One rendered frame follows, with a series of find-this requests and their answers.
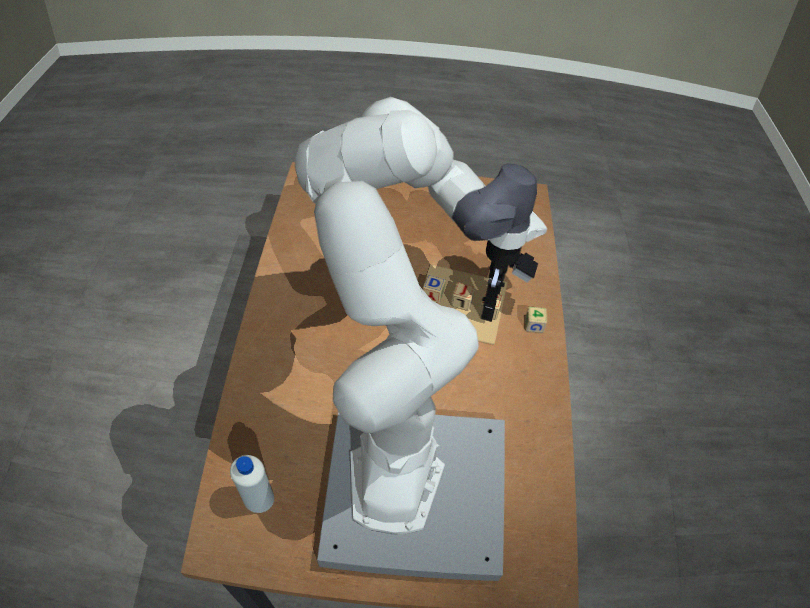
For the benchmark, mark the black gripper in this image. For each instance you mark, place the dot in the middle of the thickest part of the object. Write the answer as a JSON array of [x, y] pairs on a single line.
[[499, 258]]

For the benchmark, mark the beige square mat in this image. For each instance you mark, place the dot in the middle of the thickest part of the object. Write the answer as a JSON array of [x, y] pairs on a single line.
[[486, 330]]

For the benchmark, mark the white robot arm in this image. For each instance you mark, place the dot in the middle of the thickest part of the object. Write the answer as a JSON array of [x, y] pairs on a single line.
[[430, 344]]

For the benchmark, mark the white bottle with blue cap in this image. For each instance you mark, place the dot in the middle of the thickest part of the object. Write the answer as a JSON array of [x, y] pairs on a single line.
[[252, 483]]

